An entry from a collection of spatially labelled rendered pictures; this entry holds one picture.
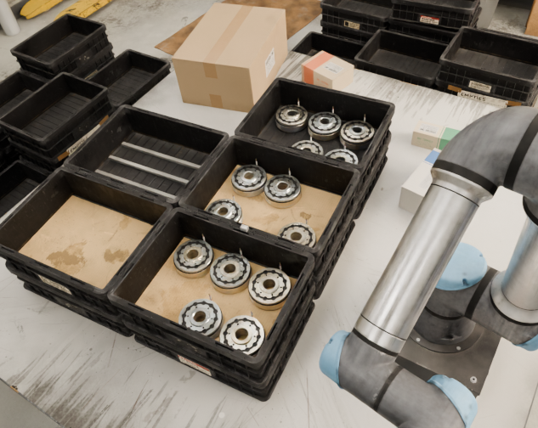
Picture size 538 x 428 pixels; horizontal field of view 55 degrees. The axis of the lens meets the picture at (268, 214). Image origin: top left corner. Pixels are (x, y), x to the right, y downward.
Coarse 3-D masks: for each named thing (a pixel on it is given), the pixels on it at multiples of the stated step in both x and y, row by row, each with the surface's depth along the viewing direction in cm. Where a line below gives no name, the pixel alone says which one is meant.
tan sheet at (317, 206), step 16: (272, 176) 151; (224, 192) 149; (304, 192) 146; (320, 192) 146; (256, 208) 144; (272, 208) 143; (288, 208) 143; (304, 208) 142; (320, 208) 142; (256, 224) 140; (272, 224) 140; (320, 224) 138
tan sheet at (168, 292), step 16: (160, 272) 133; (176, 272) 132; (256, 272) 130; (160, 288) 129; (176, 288) 129; (192, 288) 129; (208, 288) 128; (272, 288) 127; (144, 304) 127; (160, 304) 126; (176, 304) 126; (224, 304) 125; (240, 304) 124; (176, 320) 123; (224, 320) 122; (272, 320) 121; (240, 336) 119
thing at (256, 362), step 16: (176, 208) 133; (224, 224) 128; (272, 240) 124; (304, 256) 120; (128, 272) 121; (304, 272) 117; (112, 288) 118; (112, 304) 118; (288, 304) 112; (160, 320) 112; (192, 336) 109; (272, 336) 107; (224, 352) 107; (240, 352) 106; (256, 368) 106
